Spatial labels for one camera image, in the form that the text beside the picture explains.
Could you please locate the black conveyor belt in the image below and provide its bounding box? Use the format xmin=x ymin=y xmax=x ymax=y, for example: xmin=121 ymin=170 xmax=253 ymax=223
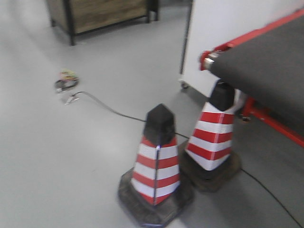
xmin=210 ymin=17 xmax=304 ymax=133

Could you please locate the right red-white traffic cone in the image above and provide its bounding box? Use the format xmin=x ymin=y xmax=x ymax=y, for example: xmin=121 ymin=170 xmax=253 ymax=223
xmin=179 ymin=80 xmax=241 ymax=192

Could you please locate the red-white traffic cone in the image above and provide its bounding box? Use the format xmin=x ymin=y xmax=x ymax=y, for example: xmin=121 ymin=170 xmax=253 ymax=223
xmin=118 ymin=104 xmax=194 ymax=228
xmin=179 ymin=80 xmax=241 ymax=192

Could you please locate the left red-white traffic cone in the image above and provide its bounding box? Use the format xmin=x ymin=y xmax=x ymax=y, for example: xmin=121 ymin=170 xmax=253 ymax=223
xmin=118 ymin=104 xmax=194 ymax=228

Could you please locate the small floor debris bundle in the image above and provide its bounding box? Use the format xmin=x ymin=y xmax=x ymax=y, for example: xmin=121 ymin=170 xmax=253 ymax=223
xmin=54 ymin=69 xmax=79 ymax=93

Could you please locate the white wheeled panel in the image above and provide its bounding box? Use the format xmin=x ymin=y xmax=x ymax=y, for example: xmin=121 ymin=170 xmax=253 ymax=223
xmin=179 ymin=0 xmax=304 ymax=97

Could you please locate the wooden cabinet black frame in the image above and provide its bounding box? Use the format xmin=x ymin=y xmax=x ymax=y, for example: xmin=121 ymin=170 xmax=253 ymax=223
xmin=46 ymin=0 xmax=160 ymax=46

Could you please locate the black floor cable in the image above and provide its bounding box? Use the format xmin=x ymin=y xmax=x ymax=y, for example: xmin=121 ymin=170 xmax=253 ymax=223
xmin=64 ymin=91 xmax=304 ymax=228

